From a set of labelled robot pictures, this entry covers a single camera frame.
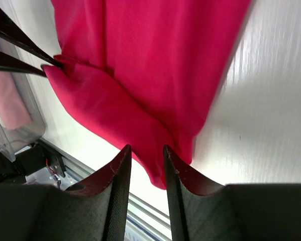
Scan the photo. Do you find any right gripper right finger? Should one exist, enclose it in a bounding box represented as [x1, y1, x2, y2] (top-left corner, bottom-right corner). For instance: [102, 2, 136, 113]
[163, 146, 301, 240]

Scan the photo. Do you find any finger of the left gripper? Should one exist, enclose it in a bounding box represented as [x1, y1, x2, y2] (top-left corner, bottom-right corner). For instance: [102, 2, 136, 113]
[0, 8, 62, 68]
[0, 52, 46, 77]

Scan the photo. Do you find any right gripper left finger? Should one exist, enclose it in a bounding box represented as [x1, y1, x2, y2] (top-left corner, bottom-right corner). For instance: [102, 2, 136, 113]
[0, 145, 132, 240]

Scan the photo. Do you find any magenta t shirt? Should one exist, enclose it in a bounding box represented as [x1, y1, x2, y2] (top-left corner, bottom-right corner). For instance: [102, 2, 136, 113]
[44, 1, 251, 189]

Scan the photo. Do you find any pink rolled t shirt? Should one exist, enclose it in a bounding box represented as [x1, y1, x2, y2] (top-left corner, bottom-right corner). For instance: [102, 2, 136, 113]
[0, 72, 32, 130]

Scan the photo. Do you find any clear plastic bin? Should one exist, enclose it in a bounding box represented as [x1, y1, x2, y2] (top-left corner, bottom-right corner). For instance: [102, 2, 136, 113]
[0, 35, 47, 161]

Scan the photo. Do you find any aluminium mounting rail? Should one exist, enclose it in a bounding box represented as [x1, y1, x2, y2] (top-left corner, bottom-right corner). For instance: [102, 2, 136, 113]
[39, 139, 172, 240]

